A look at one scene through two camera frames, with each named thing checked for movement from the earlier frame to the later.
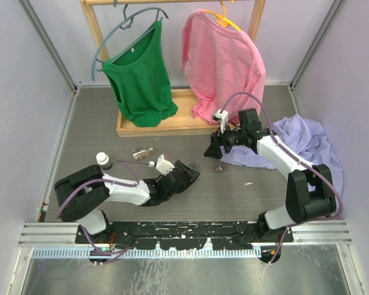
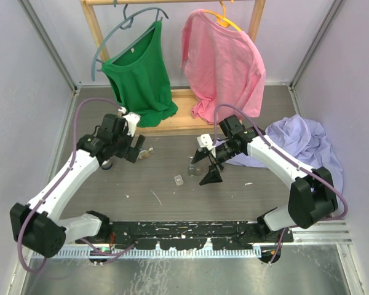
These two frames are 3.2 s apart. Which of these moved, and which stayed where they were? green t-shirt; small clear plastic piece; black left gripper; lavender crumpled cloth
Moved: black left gripper
Stayed: green t-shirt; lavender crumpled cloth; small clear plastic piece
